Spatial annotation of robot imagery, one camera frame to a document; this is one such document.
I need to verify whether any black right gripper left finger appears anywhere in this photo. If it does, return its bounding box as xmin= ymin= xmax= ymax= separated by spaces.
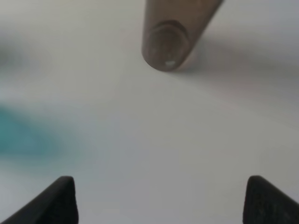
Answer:
xmin=3 ymin=176 xmax=79 ymax=224

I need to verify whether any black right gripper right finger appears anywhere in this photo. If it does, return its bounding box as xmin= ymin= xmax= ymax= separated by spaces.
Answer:
xmin=242 ymin=175 xmax=299 ymax=224

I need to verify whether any brown translucent water bottle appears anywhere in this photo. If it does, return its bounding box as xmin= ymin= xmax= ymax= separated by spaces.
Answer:
xmin=142 ymin=0 xmax=222 ymax=72

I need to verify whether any translucent teal plastic cup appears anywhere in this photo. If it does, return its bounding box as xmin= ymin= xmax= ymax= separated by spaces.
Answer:
xmin=0 ymin=104 xmax=64 ymax=160

